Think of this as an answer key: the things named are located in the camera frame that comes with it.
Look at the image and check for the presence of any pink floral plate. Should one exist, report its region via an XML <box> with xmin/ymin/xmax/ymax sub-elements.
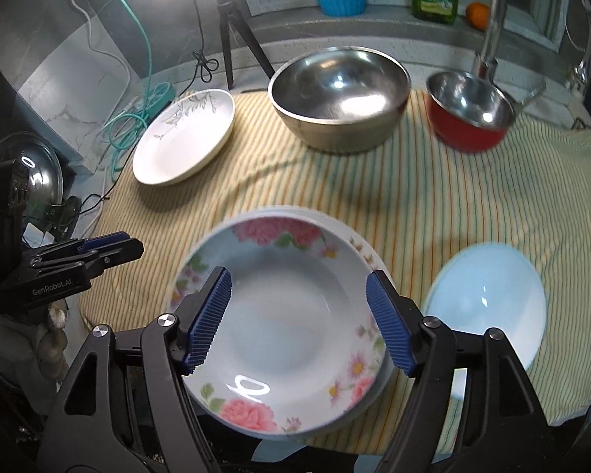
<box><xmin>175</xmin><ymin>214</ymin><xmax>389</xmax><ymax>437</ymax></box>

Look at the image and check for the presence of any white cable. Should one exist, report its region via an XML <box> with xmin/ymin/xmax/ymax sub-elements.
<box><xmin>56</xmin><ymin>0</ymin><xmax>134</xmax><ymax>109</ymax></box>

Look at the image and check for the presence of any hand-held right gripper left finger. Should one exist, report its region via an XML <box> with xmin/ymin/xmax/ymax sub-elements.
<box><xmin>34</xmin><ymin>266</ymin><xmax>234</xmax><ymax>473</ymax></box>

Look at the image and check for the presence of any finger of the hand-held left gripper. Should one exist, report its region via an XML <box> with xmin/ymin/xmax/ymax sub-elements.
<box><xmin>76</xmin><ymin>231</ymin><xmax>135</xmax><ymax>254</ymax></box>
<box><xmin>81</xmin><ymin>238</ymin><xmax>145</xmax><ymax>273</ymax></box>

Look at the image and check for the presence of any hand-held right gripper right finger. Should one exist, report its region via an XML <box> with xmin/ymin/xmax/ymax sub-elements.
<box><xmin>365</xmin><ymin>270</ymin><xmax>555</xmax><ymax>473</ymax></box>

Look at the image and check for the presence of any black tripod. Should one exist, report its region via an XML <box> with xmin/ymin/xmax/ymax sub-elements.
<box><xmin>212</xmin><ymin>0</ymin><xmax>277</xmax><ymax>90</ymax></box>

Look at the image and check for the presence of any white plate grey leaf print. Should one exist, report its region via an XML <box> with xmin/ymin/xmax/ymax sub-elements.
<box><xmin>132</xmin><ymin>89</ymin><xmax>236</xmax><ymax>187</ymax></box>

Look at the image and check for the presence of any person's left hand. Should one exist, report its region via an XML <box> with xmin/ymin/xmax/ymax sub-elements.
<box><xmin>0</xmin><ymin>300</ymin><xmax>71</xmax><ymax>395</ymax></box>

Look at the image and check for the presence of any beige bowl with dark interior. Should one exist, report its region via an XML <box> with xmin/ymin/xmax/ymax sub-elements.
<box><xmin>267</xmin><ymin>47</ymin><xmax>412</xmax><ymax>153</ymax></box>

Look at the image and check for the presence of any teal power strip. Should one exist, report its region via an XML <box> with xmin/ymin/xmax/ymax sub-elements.
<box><xmin>140</xmin><ymin>83</ymin><xmax>175</xmax><ymax>114</ymax></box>

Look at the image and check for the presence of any red pot steel inside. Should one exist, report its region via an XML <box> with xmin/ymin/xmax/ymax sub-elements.
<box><xmin>425</xmin><ymin>70</ymin><xmax>547</xmax><ymax>153</ymax></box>

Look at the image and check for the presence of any steel faucet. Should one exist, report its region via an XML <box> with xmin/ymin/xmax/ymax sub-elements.
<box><xmin>473</xmin><ymin>0</ymin><xmax>518</xmax><ymax>80</ymax></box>

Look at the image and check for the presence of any teal cable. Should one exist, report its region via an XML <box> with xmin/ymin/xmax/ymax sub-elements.
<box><xmin>96</xmin><ymin>0</ymin><xmax>175</xmax><ymax>183</ymax></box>

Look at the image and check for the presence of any orange fruit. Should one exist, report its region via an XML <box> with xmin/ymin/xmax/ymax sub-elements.
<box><xmin>465</xmin><ymin>2</ymin><xmax>491</xmax><ymax>30</ymax></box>

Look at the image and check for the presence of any black cable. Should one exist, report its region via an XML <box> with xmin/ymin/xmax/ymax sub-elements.
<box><xmin>175</xmin><ymin>0</ymin><xmax>220</xmax><ymax>99</ymax></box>

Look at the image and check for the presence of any light blue bowl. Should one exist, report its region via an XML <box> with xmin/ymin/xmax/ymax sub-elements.
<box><xmin>422</xmin><ymin>241</ymin><xmax>547</xmax><ymax>402</ymax></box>

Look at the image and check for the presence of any striped yellow cloth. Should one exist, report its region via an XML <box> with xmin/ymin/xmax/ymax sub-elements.
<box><xmin>79</xmin><ymin>86</ymin><xmax>591</xmax><ymax>456</ymax></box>

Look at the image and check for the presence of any white plate brown rim print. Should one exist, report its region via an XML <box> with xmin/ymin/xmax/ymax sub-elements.
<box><xmin>160</xmin><ymin>209</ymin><xmax>392</xmax><ymax>425</ymax></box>

